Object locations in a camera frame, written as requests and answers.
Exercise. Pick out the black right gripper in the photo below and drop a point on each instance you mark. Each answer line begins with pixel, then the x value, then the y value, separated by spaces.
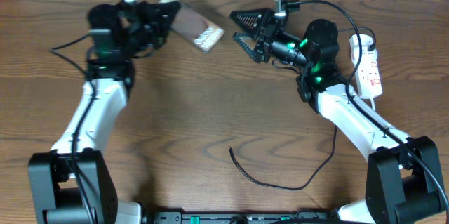
pixel 269 24

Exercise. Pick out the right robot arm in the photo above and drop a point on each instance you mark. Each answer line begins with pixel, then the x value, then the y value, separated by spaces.
pixel 404 179

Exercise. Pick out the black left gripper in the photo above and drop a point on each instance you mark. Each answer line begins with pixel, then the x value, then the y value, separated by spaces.
pixel 151 20

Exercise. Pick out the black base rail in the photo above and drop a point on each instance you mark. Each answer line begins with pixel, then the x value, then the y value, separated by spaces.
pixel 172 217

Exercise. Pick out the white USB charger plug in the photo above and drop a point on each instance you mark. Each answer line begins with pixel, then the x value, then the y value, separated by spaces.
pixel 363 40

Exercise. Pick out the white power strip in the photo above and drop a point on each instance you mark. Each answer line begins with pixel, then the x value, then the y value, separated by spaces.
pixel 367 75

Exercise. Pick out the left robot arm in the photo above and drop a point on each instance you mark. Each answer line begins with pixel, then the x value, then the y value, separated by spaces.
pixel 71 183

